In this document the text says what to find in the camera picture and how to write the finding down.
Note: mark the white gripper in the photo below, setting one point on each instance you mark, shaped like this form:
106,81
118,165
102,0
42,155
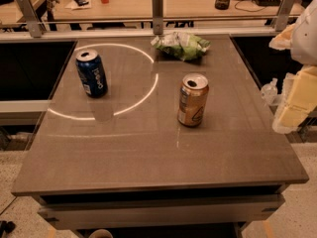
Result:
305,39

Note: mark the orange soda can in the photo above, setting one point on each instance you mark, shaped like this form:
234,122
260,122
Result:
193,95

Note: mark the blue Pepsi can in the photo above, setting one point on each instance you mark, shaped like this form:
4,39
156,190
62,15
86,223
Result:
91,73

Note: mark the clear plastic bottle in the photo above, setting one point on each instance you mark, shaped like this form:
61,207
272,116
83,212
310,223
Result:
269,92

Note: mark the black mesh pen cup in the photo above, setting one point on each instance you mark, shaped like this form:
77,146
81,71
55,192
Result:
222,4

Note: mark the green chip bag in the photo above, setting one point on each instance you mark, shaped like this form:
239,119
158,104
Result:
182,46

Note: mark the right metal rail bracket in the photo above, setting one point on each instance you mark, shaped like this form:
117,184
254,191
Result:
279,22

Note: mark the metal rail bracket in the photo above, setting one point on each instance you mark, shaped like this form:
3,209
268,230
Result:
157,10
35,26
279,22

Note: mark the middle metal rail bracket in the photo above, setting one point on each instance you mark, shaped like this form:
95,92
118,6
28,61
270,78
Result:
157,10

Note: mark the grey table drawer frame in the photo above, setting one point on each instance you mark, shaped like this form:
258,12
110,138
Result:
160,207

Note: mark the left metal rail bracket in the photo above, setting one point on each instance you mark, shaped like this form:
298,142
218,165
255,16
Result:
35,26

